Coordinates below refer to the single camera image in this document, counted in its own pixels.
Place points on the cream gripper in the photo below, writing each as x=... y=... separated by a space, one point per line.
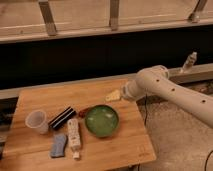
x=113 y=96

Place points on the blue white sponge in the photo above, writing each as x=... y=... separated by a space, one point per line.
x=58 y=146

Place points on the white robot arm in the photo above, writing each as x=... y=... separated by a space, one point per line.
x=156 y=80

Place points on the green ceramic bowl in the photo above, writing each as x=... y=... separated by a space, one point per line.
x=101 y=121

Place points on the small red object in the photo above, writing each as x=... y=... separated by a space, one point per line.
x=83 y=112

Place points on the wooden cutting board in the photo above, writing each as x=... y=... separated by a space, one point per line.
x=26 y=150

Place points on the white remote controller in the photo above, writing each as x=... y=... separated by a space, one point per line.
x=74 y=137

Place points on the black rectangular box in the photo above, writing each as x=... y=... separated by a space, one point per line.
x=57 y=122

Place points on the clear plastic cup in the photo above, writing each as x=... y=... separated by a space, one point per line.
x=37 y=120

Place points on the metal window frame rail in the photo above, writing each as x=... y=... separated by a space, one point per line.
x=26 y=20

